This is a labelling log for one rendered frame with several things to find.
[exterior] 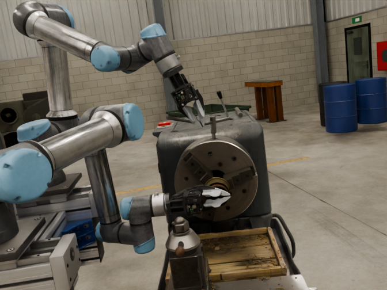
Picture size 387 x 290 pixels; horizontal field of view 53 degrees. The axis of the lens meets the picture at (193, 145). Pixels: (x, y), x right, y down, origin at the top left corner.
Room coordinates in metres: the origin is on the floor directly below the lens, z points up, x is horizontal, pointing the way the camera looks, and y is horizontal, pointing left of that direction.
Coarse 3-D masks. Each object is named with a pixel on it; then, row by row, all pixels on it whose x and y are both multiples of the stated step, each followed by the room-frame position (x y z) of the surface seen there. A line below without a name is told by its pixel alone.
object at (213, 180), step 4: (208, 180) 1.31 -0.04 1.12; (212, 180) 1.31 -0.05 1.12; (216, 180) 1.30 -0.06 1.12; (220, 180) 1.30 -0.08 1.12; (224, 180) 1.31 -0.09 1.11; (208, 184) 1.29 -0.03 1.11; (212, 184) 1.28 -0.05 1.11; (216, 184) 1.28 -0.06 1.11; (220, 184) 1.28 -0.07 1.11; (224, 184) 1.28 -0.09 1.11; (228, 184) 1.31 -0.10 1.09; (220, 188) 1.26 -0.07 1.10; (224, 188) 1.26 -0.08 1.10; (228, 188) 1.29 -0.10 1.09; (228, 192) 1.29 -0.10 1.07; (212, 196) 1.32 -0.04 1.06; (220, 196) 1.32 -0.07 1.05; (224, 204) 1.26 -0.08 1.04
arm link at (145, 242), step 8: (128, 224) 1.26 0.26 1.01; (136, 224) 1.21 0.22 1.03; (144, 224) 1.21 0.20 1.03; (152, 224) 1.25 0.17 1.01; (120, 232) 1.25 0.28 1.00; (128, 232) 1.23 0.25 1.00; (136, 232) 1.21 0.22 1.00; (144, 232) 1.21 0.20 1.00; (152, 232) 1.23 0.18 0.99; (120, 240) 1.25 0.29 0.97; (128, 240) 1.23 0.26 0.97; (136, 240) 1.21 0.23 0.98; (144, 240) 1.21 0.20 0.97; (152, 240) 1.23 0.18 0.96; (136, 248) 1.22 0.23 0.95; (144, 248) 1.21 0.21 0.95; (152, 248) 1.22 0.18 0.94
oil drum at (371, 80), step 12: (360, 84) 7.75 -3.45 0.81; (372, 84) 7.60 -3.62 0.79; (384, 84) 7.64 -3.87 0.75; (360, 96) 7.77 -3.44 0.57; (372, 96) 7.61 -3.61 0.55; (384, 96) 7.63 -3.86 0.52; (360, 108) 7.78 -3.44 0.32; (372, 108) 7.61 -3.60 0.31; (384, 108) 7.62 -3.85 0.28; (360, 120) 7.80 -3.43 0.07; (372, 120) 7.61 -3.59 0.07; (384, 120) 7.61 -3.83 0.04
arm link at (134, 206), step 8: (128, 200) 1.23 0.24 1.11; (136, 200) 1.22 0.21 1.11; (144, 200) 1.22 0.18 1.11; (120, 208) 1.22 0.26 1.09; (128, 208) 1.21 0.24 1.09; (136, 208) 1.21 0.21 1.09; (144, 208) 1.21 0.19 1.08; (152, 208) 1.21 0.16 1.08; (128, 216) 1.22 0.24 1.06; (136, 216) 1.21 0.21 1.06; (144, 216) 1.21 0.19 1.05; (152, 216) 1.22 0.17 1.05
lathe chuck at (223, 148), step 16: (192, 144) 1.48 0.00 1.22; (208, 144) 1.41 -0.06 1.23; (224, 144) 1.40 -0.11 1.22; (208, 160) 1.41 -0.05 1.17; (224, 160) 1.40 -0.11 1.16; (240, 160) 1.40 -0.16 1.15; (176, 176) 1.42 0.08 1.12; (192, 176) 1.41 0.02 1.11; (256, 176) 1.40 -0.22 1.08; (176, 192) 1.42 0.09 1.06; (240, 192) 1.40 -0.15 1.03; (224, 208) 1.41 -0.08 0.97; (240, 208) 1.40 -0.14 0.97
